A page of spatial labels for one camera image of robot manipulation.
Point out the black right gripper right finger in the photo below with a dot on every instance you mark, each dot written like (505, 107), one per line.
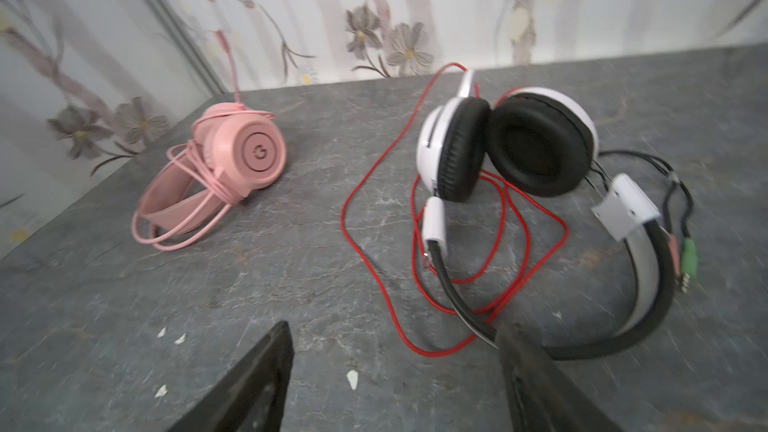
(540, 396)

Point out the pink headphones with cable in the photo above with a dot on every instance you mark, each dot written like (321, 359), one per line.
(235, 150)

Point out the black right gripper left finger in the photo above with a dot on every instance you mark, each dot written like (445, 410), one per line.
(252, 395)

